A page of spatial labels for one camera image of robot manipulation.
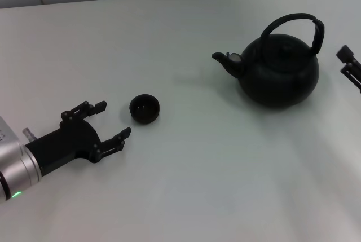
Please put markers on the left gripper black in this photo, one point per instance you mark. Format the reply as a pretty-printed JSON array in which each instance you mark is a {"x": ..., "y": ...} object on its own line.
[{"x": 65, "y": 143}]

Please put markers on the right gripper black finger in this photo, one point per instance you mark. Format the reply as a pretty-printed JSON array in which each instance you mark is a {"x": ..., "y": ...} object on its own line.
[{"x": 345, "y": 53}]

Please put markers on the black cast iron teapot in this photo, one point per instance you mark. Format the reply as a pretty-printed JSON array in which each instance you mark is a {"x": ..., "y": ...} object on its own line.
[{"x": 282, "y": 78}]

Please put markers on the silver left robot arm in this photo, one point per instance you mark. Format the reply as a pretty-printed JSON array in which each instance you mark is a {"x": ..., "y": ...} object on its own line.
[{"x": 17, "y": 163}]

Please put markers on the small dark teacup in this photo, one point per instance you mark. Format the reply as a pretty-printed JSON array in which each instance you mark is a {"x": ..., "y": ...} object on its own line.
[{"x": 144, "y": 112}]

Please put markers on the silver plug on left gripper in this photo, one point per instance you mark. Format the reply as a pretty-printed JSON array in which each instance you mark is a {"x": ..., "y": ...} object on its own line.
[{"x": 28, "y": 134}]

